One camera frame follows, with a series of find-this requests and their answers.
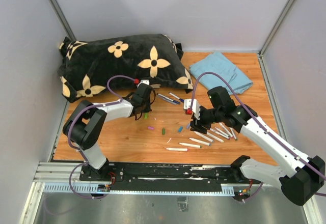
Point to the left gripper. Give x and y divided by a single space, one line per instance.
147 109

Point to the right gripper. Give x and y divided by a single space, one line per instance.
199 125

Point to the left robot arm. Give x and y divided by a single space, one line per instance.
85 124

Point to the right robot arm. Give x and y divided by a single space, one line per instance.
297 175

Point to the dark blue cap marker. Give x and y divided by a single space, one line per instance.
175 96

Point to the light blue folded cloth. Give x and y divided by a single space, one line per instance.
232 78

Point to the black floral pillow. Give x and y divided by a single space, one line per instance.
90 67

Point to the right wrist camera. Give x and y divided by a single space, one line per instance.
192 107

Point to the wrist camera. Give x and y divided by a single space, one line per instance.
192 107
145 81

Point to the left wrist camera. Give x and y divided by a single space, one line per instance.
145 81

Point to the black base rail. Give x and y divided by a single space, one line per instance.
163 177

